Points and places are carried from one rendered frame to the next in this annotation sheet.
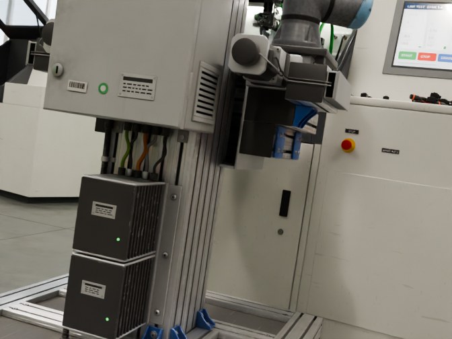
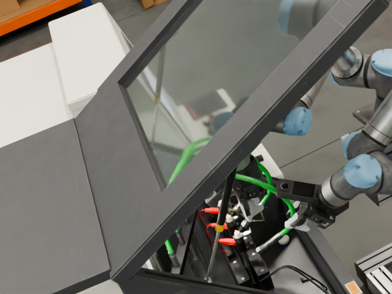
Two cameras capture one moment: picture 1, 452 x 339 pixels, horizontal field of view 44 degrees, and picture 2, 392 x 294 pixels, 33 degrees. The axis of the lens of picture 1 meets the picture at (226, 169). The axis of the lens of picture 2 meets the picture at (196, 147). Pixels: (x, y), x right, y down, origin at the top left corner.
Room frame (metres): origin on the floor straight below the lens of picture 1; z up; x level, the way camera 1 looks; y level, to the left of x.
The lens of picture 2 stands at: (3.18, 1.14, 2.46)
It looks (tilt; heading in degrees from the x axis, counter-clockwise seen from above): 34 degrees down; 242
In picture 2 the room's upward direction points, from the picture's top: 20 degrees counter-clockwise
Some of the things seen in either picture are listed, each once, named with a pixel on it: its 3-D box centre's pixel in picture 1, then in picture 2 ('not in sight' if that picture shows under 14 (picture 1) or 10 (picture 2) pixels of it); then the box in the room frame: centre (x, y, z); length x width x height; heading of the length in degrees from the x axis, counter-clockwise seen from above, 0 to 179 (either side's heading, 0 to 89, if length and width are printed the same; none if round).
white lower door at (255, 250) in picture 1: (222, 218); not in sight; (2.24, -0.02, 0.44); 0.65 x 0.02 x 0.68; 66
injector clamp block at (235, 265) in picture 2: not in sight; (241, 258); (2.42, -0.23, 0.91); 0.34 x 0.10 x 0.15; 66
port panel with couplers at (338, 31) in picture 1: (340, 58); not in sight; (2.61, -0.45, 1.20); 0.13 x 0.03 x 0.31; 66
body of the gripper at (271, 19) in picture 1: (270, 15); (245, 179); (2.40, -0.09, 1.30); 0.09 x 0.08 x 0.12; 156
